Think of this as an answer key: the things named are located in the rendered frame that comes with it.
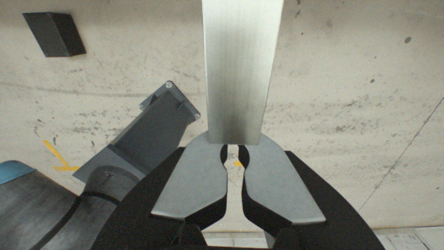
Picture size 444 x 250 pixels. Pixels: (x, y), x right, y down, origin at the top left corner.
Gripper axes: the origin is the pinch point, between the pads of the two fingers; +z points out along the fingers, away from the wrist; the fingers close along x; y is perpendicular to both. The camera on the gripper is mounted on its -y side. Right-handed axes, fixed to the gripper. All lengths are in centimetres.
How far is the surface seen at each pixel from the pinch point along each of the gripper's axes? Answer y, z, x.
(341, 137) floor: 58, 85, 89
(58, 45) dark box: -3, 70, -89
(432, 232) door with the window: 202, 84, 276
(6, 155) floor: 95, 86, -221
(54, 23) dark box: -13, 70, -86
